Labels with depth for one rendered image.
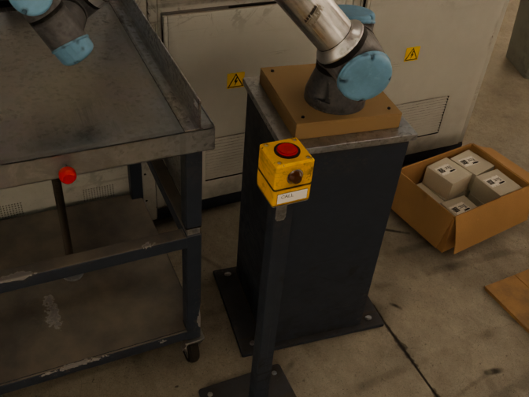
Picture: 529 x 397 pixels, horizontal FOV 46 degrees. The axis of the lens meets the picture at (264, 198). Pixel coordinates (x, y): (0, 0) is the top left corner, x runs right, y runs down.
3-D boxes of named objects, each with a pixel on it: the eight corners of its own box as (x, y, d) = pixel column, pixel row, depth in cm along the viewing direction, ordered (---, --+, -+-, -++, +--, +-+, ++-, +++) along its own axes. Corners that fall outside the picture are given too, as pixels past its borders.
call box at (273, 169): (309, 201, 121) (316, 158, 114) (271, 209, 118) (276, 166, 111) (291, 176, 126) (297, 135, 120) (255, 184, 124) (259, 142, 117)
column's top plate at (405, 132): (358, 72, 177) (360, 66, 176) (416, 140, 153) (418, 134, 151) (242, 83, 168) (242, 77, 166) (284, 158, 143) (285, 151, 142)
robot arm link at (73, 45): (99, 31, 129) (66, -15, 122) (94, 57, 120) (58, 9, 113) (68, 49, 130) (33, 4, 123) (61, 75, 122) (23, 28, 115)
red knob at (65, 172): (78, 184, 119) (76, 171, 117) (61, 187, 118) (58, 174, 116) (74, 170, 122) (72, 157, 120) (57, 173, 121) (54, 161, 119)
